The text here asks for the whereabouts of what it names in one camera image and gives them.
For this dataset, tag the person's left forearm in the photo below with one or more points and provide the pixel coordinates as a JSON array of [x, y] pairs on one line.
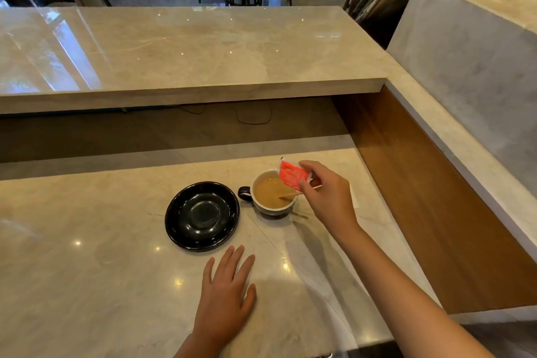
[[191, 347]]

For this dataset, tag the person's right thumb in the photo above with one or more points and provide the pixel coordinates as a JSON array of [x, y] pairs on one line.
[[308, 194]]

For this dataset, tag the person's right hand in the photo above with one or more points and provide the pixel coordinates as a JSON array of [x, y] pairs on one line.
[[331, 198]]

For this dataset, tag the red sachet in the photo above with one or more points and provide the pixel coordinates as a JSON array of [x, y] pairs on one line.
[[292, 175]]

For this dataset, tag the person's left thumb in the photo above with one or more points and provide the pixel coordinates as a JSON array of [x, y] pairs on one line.
[[251, 299]]

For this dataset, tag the person's left little finger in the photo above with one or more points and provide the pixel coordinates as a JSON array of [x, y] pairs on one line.
[[208, 274]]

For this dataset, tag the person's left hand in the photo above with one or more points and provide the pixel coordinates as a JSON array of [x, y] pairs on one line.
[[222, 307]]

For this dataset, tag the thin stir stick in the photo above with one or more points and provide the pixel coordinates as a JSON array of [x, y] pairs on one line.
[[289, 196]]

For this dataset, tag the person's right forearm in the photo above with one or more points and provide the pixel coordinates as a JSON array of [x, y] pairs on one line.
[[402, 299]]

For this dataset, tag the dark cup of coffee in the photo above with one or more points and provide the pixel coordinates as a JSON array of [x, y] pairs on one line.
[[272, 198]]

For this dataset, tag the black saucer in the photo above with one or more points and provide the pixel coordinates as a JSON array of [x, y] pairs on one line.
[[202, 216]]

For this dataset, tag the person's left middle finger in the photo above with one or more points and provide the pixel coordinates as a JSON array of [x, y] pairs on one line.
[[235, 265]]

